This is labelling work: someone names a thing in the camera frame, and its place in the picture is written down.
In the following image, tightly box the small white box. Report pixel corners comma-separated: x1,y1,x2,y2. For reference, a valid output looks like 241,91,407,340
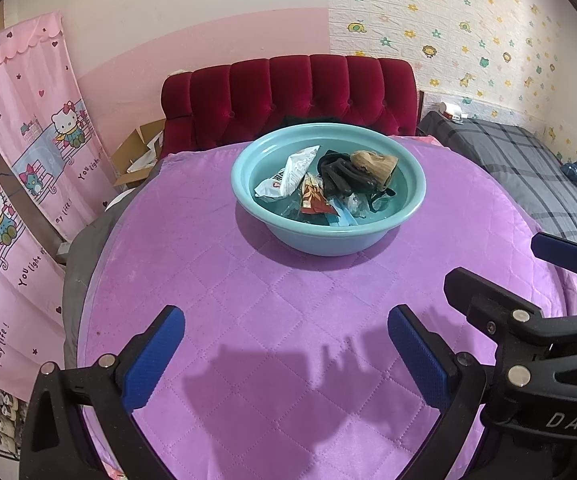
436,101,464,122

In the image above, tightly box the purple quilted table cover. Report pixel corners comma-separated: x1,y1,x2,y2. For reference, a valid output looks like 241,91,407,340
77,135,577,480

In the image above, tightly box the grey under cloth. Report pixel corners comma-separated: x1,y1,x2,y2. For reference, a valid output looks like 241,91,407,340
62,160,164,368

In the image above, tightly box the black gloves bundle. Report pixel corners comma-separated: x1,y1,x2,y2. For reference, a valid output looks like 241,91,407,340
317,147,384,196

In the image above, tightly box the white snack packet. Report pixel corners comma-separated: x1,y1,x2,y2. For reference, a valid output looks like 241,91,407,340
254,145,322,198

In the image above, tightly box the blue face mask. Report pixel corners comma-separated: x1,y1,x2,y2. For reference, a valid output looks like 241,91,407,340
331,197,359,228

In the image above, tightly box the cardboard box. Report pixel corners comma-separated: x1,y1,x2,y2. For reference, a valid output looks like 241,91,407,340
111,119,166,188

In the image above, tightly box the white plastic bag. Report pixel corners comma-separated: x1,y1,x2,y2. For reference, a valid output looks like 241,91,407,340
343,191,372,220

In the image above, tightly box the brown snack wrapper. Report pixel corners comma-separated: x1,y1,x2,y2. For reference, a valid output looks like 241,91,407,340
300,172,339,216

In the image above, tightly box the red velvet sofa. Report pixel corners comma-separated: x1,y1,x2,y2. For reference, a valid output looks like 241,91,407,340
161,53,418,161

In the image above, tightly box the grey plaid bedding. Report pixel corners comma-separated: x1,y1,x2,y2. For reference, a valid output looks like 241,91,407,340
419,110,577,311

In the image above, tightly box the pink cartoon curtain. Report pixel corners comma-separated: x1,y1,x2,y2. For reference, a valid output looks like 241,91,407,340
0,11,106,386

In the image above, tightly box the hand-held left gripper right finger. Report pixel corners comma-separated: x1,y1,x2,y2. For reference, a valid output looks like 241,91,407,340
387,304,489,480

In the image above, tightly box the teal plastic basin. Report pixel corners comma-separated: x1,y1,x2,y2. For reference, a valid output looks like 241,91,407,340
231,124,427,257

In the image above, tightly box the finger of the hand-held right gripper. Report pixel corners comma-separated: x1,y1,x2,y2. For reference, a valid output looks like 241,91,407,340
443,266,577,356
530,231,577,311

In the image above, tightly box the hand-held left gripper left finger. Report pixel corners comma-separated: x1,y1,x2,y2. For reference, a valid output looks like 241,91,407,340
17,304,186,480

